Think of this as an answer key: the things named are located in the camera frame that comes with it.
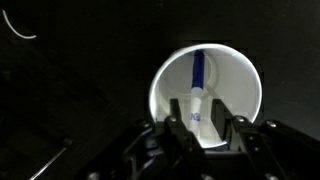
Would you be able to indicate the thin silver metal rod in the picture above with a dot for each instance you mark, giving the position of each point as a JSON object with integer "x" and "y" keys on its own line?
{"x": 50, "y": 161}

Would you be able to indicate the white paper cup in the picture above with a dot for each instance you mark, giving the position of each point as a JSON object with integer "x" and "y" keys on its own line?
{"x": 233, "y": 80}

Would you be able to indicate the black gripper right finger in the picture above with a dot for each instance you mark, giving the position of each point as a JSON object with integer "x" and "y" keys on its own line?
{"x": 253, "y": 143}

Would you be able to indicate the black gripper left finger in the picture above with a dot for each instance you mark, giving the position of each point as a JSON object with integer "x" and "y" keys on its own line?
{"x": 176, "y": 140}

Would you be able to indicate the blue and white marker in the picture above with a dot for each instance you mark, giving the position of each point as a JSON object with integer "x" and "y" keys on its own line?
{"x": 198, "y": 73}

